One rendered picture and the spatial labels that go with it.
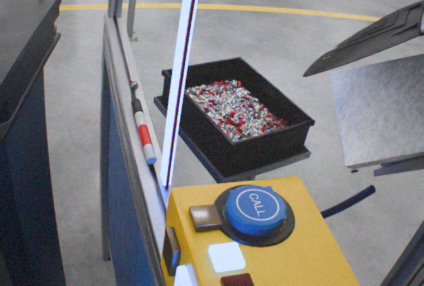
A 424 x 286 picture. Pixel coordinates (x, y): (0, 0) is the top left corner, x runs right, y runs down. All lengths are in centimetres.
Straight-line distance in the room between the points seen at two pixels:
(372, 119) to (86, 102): 180
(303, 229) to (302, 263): 3
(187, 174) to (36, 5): 132
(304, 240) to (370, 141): 34
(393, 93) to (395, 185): 162
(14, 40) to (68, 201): 121
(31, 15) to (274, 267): 53
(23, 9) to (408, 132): 57
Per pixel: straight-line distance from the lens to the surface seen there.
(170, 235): 31
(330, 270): 30
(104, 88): 114
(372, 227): 197
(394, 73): 64
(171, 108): 55
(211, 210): 30
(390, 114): 63
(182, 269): 30
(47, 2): 74
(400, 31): 75
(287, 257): 30
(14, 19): 70
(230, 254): 28
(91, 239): 167
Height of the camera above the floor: 130
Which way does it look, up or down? 36 degrees down
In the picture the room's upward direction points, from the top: 11 degrees clockwise
